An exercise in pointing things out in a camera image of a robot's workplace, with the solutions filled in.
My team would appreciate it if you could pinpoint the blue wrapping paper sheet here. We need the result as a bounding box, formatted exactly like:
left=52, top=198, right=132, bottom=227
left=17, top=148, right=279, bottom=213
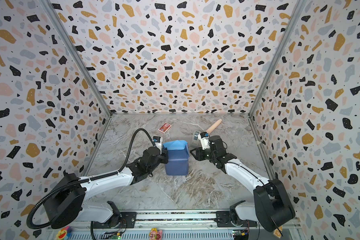
left=164, top=140, right=190, bottom=176

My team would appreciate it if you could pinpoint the grey tape dispenser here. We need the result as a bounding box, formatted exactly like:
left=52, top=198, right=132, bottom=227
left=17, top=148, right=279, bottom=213
left=191, top=131, right=200, bottom=148

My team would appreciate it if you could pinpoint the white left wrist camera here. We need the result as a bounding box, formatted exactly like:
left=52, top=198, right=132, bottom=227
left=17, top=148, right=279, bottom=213
left=153, top=136, right=163, bottom=152

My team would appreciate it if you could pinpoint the aluminium left corner post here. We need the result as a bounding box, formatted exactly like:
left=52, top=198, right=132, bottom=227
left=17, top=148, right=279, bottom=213
left=40, top=1, right=112, bottom=118

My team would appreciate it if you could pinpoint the aluminium corner post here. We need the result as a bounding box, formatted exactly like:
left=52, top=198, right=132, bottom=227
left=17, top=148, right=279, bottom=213
left=40, top=1, right=112, bottom=118
left=248, top=0, right=307, bottom=118

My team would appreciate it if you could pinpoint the wooden letter block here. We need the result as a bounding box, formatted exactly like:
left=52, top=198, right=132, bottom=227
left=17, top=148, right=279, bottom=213
left=273, top=226, right=284, bottom=239

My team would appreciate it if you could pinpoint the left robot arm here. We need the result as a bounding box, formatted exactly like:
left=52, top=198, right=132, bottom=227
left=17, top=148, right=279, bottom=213
left=43, top=147, right=169, bottom=229

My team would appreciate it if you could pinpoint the beige microphone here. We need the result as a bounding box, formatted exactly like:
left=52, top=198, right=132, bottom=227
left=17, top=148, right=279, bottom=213
left=206, top=119, right=223, bottom=134

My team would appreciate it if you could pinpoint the aluminium right corner post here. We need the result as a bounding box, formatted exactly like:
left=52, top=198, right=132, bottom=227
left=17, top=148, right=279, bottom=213
left=248, top=0, right=307, bottom=118

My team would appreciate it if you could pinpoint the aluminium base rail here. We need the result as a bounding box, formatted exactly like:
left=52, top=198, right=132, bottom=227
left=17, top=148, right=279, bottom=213
left=44, top=208, right=304, bottom=240

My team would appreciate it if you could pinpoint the colourful smiley toy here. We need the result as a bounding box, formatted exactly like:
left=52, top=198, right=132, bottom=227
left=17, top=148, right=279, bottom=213
left=55, top=227, right=72, bottom=240

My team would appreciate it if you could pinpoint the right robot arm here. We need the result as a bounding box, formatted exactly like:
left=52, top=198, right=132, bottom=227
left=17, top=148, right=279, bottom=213
left=190, top=132, right=296, bottom=232

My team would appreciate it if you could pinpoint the black corrugated left cable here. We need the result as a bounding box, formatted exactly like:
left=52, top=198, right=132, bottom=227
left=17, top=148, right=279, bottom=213
left=26, top=128, right=157, bottom=230

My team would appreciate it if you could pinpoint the pink yellow figure toy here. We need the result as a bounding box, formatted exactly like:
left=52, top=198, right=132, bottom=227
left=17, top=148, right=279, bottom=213
left=149, top=228, right=163, bottom=240

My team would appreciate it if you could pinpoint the red playing card box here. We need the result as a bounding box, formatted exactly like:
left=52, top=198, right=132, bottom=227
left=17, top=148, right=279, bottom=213
left=158, top=123, right=172, bottom=134

